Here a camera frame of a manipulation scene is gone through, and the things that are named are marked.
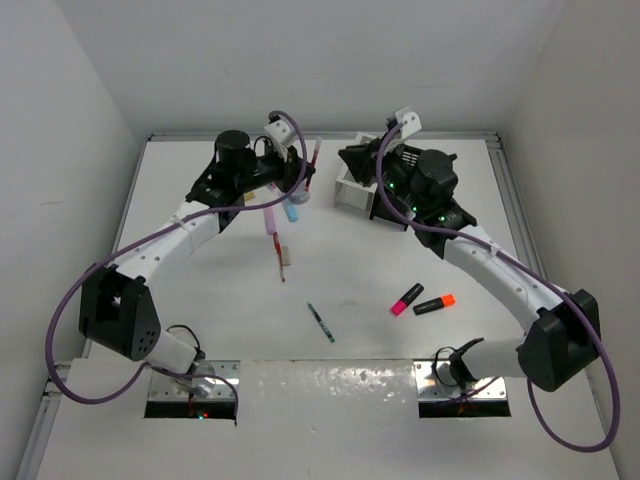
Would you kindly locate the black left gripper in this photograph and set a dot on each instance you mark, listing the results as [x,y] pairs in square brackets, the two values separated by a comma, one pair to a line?
[290,168]

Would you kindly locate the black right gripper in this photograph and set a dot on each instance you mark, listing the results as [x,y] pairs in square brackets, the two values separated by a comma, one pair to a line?
[361,159]

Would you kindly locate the red gel pen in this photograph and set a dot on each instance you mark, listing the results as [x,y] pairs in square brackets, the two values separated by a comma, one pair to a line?
[277,247]

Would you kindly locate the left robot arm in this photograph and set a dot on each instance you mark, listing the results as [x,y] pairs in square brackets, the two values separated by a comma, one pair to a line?
[117,308]

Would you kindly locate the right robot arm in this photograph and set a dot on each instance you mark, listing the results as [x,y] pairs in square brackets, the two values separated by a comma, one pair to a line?
[559,340]

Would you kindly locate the pastel pink highlighter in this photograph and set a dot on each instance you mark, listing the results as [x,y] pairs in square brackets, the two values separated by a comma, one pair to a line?
[269,221]

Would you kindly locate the pastel blue highlighter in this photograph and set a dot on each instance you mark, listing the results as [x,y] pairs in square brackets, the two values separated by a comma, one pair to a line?
[290,211]

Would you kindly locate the clear jar of paperclips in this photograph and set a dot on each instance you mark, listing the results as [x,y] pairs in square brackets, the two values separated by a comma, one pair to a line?
[300,196]

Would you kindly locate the white slotted organizer container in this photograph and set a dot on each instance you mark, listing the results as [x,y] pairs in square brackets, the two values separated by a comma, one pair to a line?
[351,195]

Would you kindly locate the white dirty eraser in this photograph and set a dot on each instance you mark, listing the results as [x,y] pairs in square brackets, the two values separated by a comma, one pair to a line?
[285,254]

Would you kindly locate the orange and black highlighter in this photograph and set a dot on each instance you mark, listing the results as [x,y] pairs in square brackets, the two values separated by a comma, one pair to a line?
[434,305]

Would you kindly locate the pink and black highlighter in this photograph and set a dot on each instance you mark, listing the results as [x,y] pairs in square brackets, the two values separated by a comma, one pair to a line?
[407,299]

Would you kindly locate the green gel pen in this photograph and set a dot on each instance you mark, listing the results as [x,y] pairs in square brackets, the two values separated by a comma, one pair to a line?
[321,323]

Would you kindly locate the white front panel board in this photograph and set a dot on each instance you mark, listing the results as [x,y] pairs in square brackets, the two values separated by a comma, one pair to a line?
[312,420]

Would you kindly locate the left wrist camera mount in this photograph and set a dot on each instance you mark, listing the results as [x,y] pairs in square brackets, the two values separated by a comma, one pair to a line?
[281,133]

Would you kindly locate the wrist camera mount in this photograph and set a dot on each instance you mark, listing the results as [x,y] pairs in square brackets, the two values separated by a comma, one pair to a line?
[281,133]
[407,121]

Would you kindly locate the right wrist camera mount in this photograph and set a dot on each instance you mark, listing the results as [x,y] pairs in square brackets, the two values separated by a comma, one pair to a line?
[407,121]

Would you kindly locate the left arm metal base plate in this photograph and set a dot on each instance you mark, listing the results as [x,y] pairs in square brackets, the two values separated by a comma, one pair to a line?
[213,381]

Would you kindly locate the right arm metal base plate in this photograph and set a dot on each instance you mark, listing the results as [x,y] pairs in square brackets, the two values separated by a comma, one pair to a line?
[435,385]

